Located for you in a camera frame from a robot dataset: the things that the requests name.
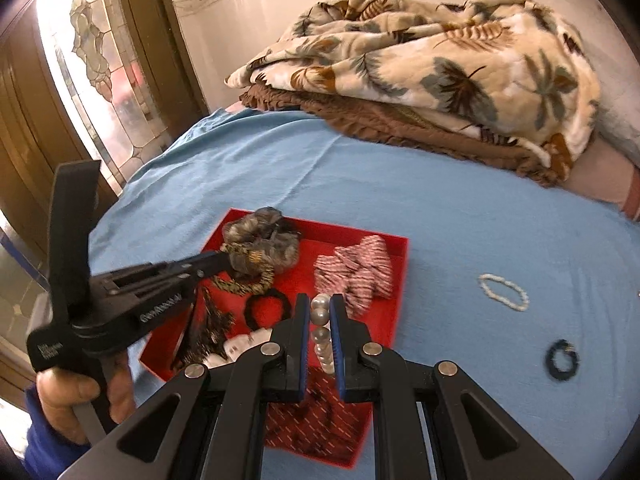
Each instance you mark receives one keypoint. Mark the floral leaf blanket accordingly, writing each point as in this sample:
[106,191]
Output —
[425,60]

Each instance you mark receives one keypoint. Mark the brown quilted blanket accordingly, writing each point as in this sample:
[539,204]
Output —
[380,125]

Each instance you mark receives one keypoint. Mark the thin black scrunchie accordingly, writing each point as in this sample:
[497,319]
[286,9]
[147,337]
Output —
[252,305]

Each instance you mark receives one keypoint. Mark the white polka dot scrunchie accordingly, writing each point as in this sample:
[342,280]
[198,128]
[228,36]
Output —
[235,347]

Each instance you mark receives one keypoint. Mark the red plaid scrunchie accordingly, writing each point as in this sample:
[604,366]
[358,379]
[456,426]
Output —
[355,275]

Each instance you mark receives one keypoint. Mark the grey and black mesh scrunchie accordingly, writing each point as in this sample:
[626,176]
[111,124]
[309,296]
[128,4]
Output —
[280,232]

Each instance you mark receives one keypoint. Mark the pink bed sheet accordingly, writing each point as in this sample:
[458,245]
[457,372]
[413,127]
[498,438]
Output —
[600,180]

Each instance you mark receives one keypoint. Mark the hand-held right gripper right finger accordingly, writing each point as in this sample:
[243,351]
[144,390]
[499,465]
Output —
[337,345]

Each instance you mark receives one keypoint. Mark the blue bed sheet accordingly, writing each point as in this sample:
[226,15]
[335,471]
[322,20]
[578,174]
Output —
[475,220]

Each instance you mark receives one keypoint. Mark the red box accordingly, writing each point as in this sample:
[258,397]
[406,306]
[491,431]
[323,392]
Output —
[385,320]

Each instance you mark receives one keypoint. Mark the dark red dotted scrunchie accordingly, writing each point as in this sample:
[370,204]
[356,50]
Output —
[320,420]

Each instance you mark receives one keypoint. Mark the grey organza scrunchie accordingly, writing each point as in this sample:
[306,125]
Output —
[250,250]

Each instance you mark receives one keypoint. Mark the stained glass window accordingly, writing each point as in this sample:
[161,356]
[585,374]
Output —
[100,60]

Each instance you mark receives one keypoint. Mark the black claw hair clip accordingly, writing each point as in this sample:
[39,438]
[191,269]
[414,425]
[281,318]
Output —
[205,335]

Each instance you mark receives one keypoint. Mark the person's left forearm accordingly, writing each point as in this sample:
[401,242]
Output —
[45,455]

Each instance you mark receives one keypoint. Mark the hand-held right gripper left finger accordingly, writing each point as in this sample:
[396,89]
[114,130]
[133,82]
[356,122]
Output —
[300,345]

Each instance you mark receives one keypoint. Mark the wooden door frame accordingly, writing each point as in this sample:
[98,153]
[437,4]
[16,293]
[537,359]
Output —
[150,20]

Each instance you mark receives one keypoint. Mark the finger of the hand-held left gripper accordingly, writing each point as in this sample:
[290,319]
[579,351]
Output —
[205,265]

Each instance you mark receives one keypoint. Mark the person's left hand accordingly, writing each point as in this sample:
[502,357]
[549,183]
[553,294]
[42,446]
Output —
[60,400]

